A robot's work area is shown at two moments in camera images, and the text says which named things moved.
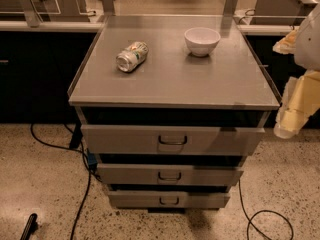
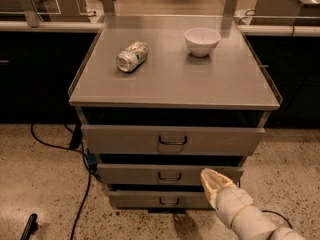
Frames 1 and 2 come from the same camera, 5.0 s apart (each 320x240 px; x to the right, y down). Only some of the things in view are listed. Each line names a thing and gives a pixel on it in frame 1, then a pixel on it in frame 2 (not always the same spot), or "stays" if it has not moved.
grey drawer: x=171 y=174 stays
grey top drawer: x=169 y=140 stays
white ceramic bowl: x=201 y=41 stays
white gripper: x=308 y=47 to x=234 y=200
